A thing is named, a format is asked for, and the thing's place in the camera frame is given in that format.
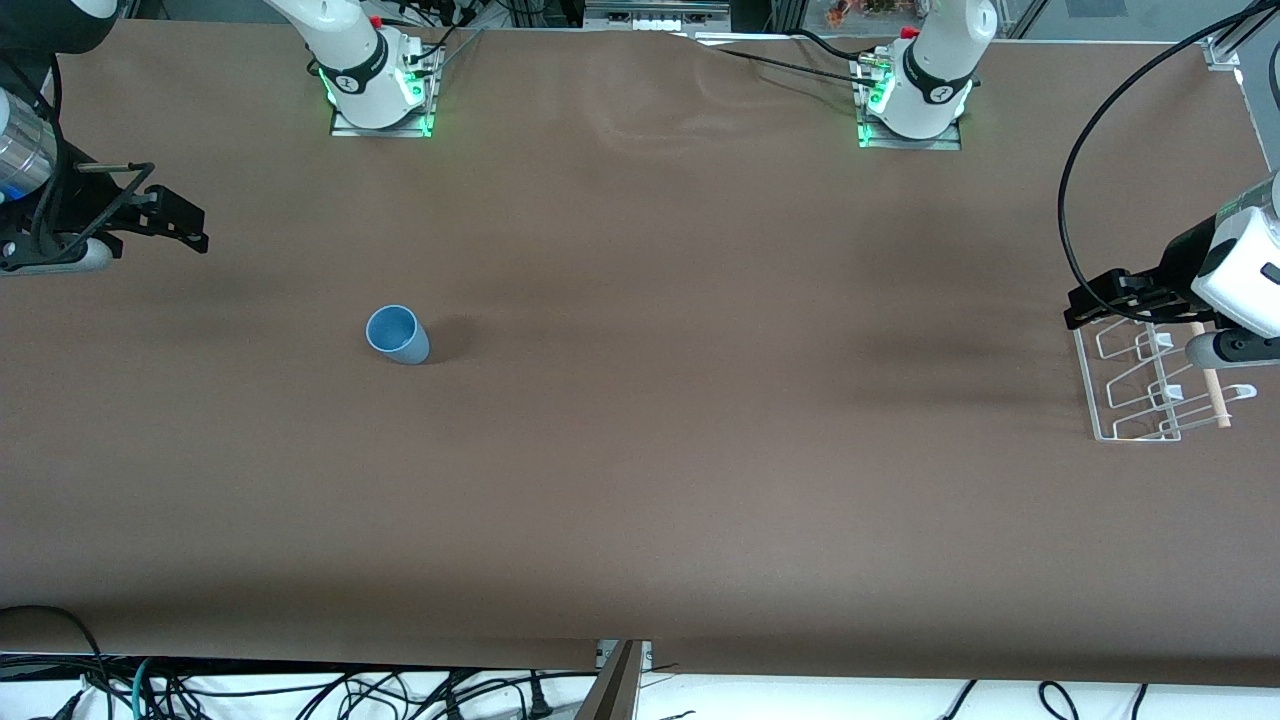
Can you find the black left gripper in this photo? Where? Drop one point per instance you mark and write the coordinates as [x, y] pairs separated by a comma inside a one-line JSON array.
[[1178, 258]]

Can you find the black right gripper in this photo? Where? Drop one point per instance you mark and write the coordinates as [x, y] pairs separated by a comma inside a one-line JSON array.
[[62, 200]]

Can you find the blue plastic cup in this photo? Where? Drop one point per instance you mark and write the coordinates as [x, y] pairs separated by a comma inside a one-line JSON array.
[[400, 338]]

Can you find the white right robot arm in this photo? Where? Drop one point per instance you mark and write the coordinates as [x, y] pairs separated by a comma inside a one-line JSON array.
[[345, 50]]

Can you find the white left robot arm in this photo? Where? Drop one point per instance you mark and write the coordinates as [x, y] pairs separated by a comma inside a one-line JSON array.
[[935, 70]]

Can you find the brown table cover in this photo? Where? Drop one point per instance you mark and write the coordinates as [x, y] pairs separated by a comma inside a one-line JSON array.
[[640, 450]]

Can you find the brown table leg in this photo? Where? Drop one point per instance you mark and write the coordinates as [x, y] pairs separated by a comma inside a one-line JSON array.
[[612, 690]]

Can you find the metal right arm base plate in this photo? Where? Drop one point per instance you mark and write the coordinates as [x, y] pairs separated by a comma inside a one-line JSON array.
[[345, 130]]

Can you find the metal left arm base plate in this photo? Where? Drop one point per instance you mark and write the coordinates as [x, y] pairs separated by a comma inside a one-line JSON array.
[[945, 143]]

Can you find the aluminium frame with white connector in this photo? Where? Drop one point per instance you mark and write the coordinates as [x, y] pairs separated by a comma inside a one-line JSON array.
[[655, 12]]

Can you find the metal table edge bracket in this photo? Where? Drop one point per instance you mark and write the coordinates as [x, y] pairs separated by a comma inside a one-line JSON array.
[[646, 655]]

